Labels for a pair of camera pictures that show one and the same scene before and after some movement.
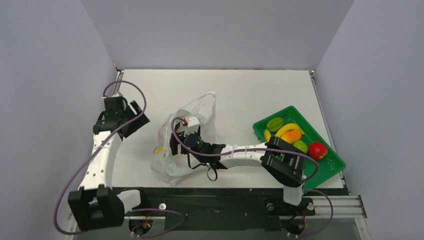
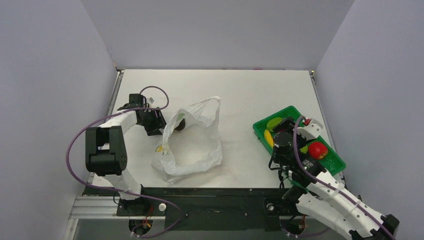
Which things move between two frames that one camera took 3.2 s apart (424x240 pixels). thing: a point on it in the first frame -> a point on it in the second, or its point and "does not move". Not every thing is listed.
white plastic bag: x=168 y=166 does not move
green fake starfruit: x=274 y=124 does not move
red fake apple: x=317 y=150 does not move
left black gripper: x=138 y=123 -> x=159 y=123
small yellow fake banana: x=267 y=135 does not move
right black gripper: x=177 y=144 -> x=288 y=124
